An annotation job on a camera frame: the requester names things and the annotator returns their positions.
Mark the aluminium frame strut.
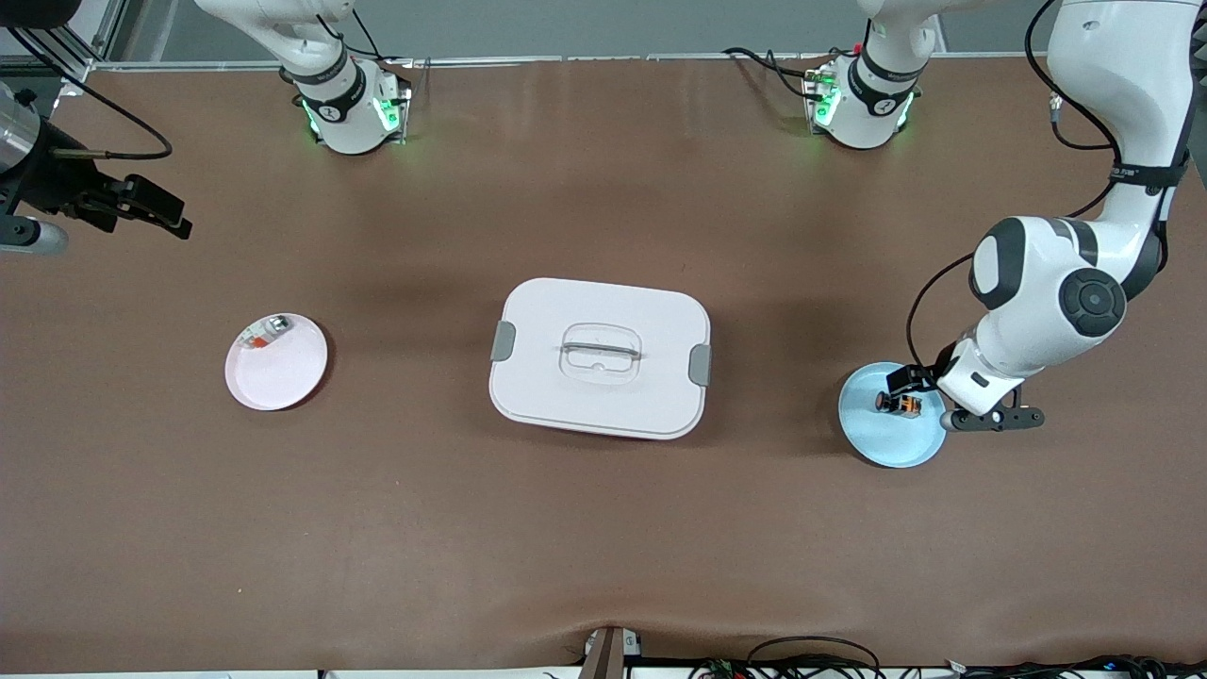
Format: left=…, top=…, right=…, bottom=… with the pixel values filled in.
left=0, top=0, right=128, bottom=95

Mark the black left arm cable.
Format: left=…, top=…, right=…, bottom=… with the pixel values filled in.
left=905, top=0, right=1189, bottom=378

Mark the light blue round plate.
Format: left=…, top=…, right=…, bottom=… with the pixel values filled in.
left=837, top=362, right=949, bottom=470

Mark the white lidded storage box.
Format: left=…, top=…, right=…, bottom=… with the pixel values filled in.
left=488, top=277, right=713, bottom=441

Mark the pink round plate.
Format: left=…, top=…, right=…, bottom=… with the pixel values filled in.
left=224, top=312, right=330, bottom=412

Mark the tangled cable bundle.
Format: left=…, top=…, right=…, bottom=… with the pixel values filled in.
left=688, top=654, right=1207, bottom=679

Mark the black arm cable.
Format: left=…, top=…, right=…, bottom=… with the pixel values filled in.
left=5, top=26, right=174, bottom=161
left=905, top=0, right=1189, bottom=378

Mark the red and silver switch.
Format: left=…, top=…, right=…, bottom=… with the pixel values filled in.
left=240, top=316, right=292, bottom=353

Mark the aluminium table edge rail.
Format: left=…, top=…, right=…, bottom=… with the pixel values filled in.
left=94, top=53, right=1038, bottom=75

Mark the looped black cable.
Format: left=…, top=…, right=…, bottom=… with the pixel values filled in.
left=745, top=636, right=884, bottom=679

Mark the black base power cable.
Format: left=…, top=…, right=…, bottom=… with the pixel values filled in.
left=722, top=45, right=864, bottom=100

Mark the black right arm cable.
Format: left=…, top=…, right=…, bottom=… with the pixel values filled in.
left=5, top=26, right=174, bottom=161

